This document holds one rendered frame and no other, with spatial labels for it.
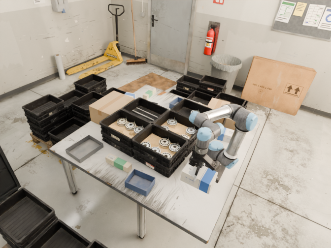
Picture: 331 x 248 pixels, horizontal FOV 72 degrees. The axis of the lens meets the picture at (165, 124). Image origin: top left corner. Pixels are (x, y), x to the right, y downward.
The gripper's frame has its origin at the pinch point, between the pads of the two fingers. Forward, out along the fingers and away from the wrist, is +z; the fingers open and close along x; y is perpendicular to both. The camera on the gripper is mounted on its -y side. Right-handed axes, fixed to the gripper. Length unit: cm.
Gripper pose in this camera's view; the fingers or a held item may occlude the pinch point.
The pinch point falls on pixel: (199, 174)
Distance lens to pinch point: 151.0
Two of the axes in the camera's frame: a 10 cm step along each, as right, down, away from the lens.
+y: -8.6, -3.5, 3.8
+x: -5.1, 5.0, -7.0
